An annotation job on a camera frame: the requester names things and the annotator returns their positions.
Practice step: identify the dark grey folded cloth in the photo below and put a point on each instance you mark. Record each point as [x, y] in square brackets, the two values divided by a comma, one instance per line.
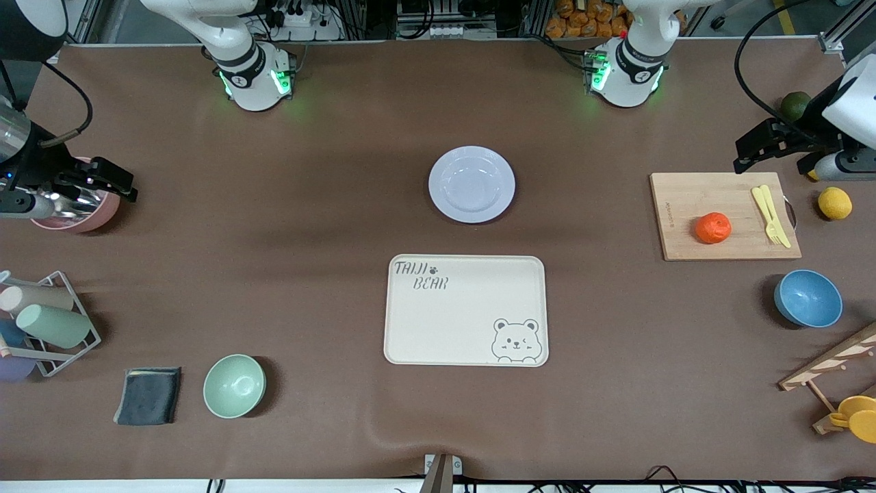
[148, 396]

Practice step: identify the dark green lime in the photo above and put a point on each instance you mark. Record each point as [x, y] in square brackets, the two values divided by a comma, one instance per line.
[792, 105]

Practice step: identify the wooden cutting board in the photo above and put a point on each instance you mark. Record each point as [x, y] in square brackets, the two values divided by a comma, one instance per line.
[691, 205]

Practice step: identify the beige cup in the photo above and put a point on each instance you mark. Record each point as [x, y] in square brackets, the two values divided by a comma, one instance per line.
[41, 298]

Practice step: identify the white power strip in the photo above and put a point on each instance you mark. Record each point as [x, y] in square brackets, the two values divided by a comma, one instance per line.
[452, 31]
[308, 24]

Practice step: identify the pink bowl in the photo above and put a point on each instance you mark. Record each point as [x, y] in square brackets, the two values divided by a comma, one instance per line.
[102, 212]

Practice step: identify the cream bear print tray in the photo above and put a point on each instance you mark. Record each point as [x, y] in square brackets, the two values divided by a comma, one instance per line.
[465, 311]

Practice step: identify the blue bowl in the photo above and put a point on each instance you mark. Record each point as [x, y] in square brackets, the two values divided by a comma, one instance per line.
[809, 298]

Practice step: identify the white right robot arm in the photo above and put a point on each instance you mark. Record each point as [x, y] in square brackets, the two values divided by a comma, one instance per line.
[250, 82]

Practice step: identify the pale lavender plate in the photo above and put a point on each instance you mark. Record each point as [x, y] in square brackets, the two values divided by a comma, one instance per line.
[472, 185]

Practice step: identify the bag of oranges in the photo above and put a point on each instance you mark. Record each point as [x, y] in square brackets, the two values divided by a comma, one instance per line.
[582, 20]

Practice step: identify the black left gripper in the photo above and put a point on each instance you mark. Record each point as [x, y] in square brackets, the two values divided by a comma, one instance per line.
[812, 124]

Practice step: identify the blue cup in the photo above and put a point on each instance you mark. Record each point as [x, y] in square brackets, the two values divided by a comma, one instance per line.
[10, 333]

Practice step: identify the purple cup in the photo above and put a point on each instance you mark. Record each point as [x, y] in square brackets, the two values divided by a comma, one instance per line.
[14, 368]

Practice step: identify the yellow cup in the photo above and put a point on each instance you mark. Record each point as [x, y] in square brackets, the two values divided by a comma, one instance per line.
[866, 428]
[859, 405]

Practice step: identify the metal scoop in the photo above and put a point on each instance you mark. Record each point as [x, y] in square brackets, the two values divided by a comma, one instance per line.
[75, 205]

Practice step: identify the yellow plastic fork and knife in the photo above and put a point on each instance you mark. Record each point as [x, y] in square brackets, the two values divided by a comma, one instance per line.
[773, 205]

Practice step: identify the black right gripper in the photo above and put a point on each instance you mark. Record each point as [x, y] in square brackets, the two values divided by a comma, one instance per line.
[35, 164]

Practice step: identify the wooden drying rack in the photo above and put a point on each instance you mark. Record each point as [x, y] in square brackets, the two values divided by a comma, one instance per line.
[821, 366]

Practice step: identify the mint green bowl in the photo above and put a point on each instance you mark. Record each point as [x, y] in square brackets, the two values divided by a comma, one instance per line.
[234, 386]

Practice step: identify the orange fruit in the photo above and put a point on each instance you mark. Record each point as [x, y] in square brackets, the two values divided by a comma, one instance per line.
[713, 229]

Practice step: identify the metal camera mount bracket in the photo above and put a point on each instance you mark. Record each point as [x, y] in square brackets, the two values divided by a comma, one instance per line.
[441, 472]

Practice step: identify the pale green cup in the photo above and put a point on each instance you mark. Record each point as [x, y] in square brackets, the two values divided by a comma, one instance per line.
[55, 326]

